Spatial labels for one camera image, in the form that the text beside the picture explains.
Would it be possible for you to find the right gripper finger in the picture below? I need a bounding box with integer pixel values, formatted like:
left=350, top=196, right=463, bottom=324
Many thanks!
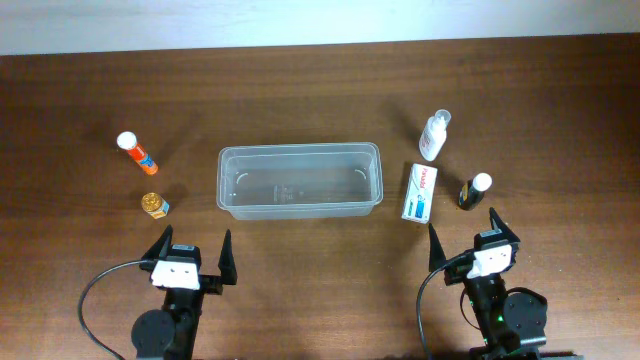
left=428, top=223, right=447, bottom=272
left=489, top=207, right=520, bottom=244

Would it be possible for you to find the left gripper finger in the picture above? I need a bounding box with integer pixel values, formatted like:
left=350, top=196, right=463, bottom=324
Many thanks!
left=141, top=225, right=173, bottom=261
left=218, top=230, right=238, bottom=285

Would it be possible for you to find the dark bottle white cap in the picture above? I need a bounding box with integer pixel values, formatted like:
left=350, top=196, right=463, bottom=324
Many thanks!
left=458, top=173, right=493, bottom=211

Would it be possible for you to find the white Panadol box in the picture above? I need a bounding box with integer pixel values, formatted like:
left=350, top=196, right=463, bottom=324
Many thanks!
left=401, top=164, right=438, bottom=224

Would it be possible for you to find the white spray bottle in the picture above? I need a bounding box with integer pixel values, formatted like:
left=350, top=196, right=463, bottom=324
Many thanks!
left=419, top=109, right=451, bottom=161

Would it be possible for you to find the orange tube white cap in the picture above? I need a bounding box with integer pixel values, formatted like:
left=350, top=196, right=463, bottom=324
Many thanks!
left=116, top=131, right=158, bottom=175

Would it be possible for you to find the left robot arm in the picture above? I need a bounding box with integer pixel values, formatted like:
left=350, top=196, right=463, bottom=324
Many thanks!
left=131, top=226, right=238, bottom=360

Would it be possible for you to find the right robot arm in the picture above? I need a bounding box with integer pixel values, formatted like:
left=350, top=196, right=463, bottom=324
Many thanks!
left=416, top=208, right=579, bottom=360

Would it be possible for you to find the clear plastic container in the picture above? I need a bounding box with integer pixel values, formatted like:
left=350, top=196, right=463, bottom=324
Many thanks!
left=217, top=142, right=384, bottom=220

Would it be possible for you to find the small jar gold lid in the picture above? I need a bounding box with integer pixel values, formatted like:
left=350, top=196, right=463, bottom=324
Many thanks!
left=141, top=192, right=170, bottom=219

